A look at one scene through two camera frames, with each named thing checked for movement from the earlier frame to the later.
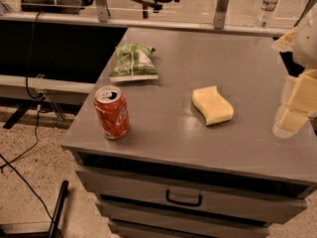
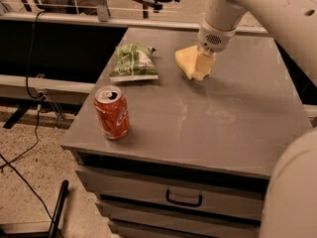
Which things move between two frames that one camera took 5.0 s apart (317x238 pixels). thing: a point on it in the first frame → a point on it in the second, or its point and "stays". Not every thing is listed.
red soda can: (112, 111) stays
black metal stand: (54, 221) stays
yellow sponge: (213, 107) → (186, 59)
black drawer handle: (182, 202) stays
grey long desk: (54, 59) stays
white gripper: (307, 40) → (214, 39)
